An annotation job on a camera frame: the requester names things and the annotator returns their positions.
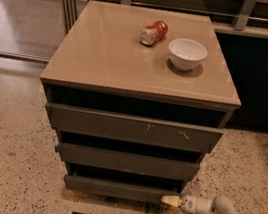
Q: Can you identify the grey drawer cabinet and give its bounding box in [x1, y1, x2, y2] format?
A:
[40, 1, 241, 194]

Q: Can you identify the orange soda can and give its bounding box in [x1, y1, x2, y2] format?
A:
[139, 20, 169, 46]

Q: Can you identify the grey drawer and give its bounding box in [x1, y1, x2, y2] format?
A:
[56, 143, 200, 181]
[64, 175, 176, 204]
[46, 103, 223, 153]

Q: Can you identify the white ceramic bowl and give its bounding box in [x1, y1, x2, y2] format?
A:
[168, 38, 208, 71]

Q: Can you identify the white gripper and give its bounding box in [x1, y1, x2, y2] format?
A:
[161, 195, 215, 214]

